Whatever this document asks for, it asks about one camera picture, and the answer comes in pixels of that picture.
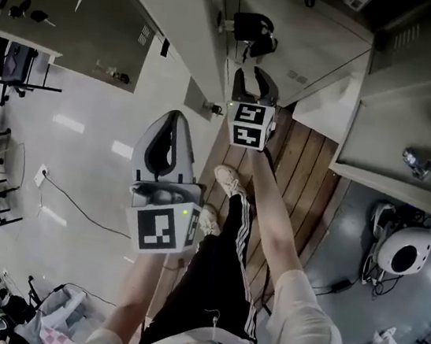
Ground black striped trousers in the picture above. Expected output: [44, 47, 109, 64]
[136, 182, 279, 344]

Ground black office chair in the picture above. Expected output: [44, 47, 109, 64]
[0, 35, 69, 117]

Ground person's left forearm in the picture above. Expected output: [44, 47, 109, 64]
[101, 246, 189, 344]

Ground thin black cable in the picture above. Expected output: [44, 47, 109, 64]
[37, 171, 139, 240]

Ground white sneaker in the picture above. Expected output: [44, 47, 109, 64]
[210, 162, 252, 201]
[195, 202, 227, 239]

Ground white domed device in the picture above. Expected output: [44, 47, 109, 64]
[361, 198, 431, 294]

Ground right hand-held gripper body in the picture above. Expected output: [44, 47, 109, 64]
[221, 88, 283, 153]

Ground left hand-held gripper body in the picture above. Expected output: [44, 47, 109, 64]
[120, 173, 208, 261]

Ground black cabinet door handle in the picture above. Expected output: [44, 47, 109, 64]
[7, 0, 60, 28]
[227, 9, 283, 62]

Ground chrome door latch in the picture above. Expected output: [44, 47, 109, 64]
[399, 143, 431, 183]
[200, 99, 227, 118]
[92, 64, 132, 85]

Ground grey metal lockers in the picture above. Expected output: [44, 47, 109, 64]
[0, 0, 431, 223]

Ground person's white shirt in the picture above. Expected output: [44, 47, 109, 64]
[84, 241, 361, 344]

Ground black power adapter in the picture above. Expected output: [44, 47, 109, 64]
[327, 276, 353, 297]

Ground translucent plastic bag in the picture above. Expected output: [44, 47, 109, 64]
[33, 280, 110, 344]

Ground person's right forearm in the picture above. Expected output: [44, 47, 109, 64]
[230, 146, 322, 286]

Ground wooden plank platform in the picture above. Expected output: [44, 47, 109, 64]
[146, 89, 353, 344]

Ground pink checkered cloth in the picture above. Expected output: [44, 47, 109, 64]
[37, 323, 84, 344]

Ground white cabinet door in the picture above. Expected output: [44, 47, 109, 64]
[205, 0, 381, 120]

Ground white power socket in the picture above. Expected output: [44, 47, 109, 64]
[32, 162, 51, 189]

